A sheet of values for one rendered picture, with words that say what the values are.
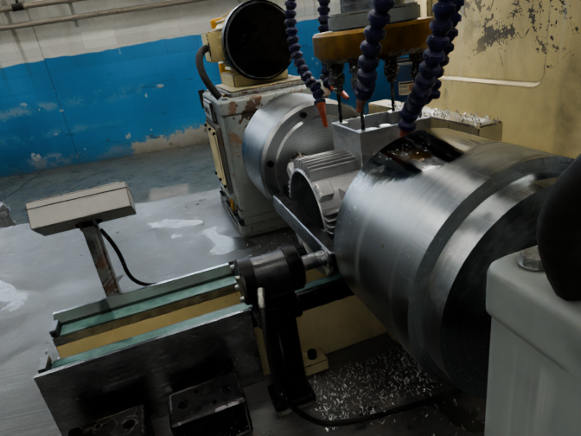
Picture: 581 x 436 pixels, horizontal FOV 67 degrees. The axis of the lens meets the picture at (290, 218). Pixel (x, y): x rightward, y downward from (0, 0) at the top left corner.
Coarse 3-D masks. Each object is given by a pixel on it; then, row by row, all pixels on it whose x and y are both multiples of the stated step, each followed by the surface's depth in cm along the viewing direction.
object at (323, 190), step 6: (288, 168) 73; (288, 174) 74; (324, 180) 62; (318, 186) 61; (324, 186) 61; (330, 186) 62; (318, 192) 61; (324, 192) 61; (330, 192) 61; (318, 198) 62; (324, 198) 62; (330, 198) 62; (300, 240) 77
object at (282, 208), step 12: (276, 204) 77; (288, 204) 72; (288, 216) 70; (300, 216) 67; (300, 228) 65; (312, 228) 62; (312, 240) 61; (324, 240) 58; (324, 252) 56; (324, 264) 57; (336, 264) 56
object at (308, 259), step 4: (316, 252) 57; (304, 256) 56; (308, 256) 56; (312, 256) 56; (316, 256) 56; (320, 256) 56; (304, 260) 56; (308, 260) 56; (312, 260) 56; (316, 260) 56; (320, 260) 56; (304, 264) 56; (308, 264) 56; (312, 264) 56; (316, 264) 56; (320, 264) 56; (304, 268) 56; (308, 268) 56; (312, 268) 56
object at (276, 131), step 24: (288, 96) 92; (312, 96) 88; (264, 120) 87; (288, 120) 81; (312, 120) 82; (336, 120) 83; (264, 144) 82; (288, 144) 82; (312, 144) 83; (264, 168) 82; (264, 192) 87; (288, 192) 85
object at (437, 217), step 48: (432, 144) 46; (480, 144) 43; (384, 192) 45; (432, 192) 40; (480, 192) 36; (528, 192) 35; (336, 240) 52; (384, 240) 42; (432, 240) 37; (480, 240) 34; (528, 240) 36; (384, 288) 42; (432, 288) 37; (480, 288) 36; (432, 336) 38; (480, 336) 38; (480, 384) 41
